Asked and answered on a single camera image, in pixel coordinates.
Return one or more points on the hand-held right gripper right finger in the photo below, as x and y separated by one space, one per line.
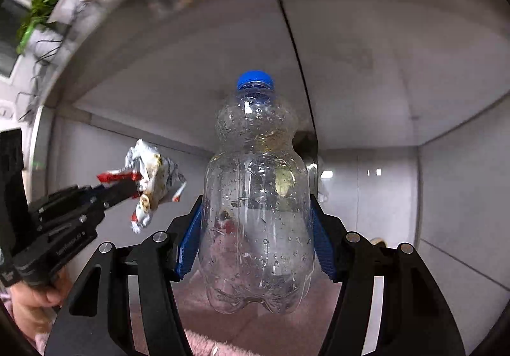
323 248

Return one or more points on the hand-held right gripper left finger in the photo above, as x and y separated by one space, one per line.
190 240

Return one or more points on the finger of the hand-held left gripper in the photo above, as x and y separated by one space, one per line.
79 194
75 222

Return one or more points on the white glossy cabinet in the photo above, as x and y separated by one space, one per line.
378 61

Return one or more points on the pink fleece clothing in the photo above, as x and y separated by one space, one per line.
239 330

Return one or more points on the clear plastic bottle blue cap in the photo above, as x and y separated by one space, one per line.
255 164

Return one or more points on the green potted plant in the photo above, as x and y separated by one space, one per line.
44 1

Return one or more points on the white plant pot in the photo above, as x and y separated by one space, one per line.
65 7

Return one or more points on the metal rimmed waste bin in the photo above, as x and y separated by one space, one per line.
312 148

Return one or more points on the white rimmed object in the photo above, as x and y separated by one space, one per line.
377 241

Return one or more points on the person's left forearm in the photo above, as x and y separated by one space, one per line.
22 334

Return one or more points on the white red wrapper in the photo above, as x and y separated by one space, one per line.
153 172

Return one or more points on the white crumpled tissue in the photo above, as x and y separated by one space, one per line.
323 186

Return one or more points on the person's left hand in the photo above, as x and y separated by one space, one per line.
36 296

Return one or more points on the white power strip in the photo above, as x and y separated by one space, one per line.
6 112

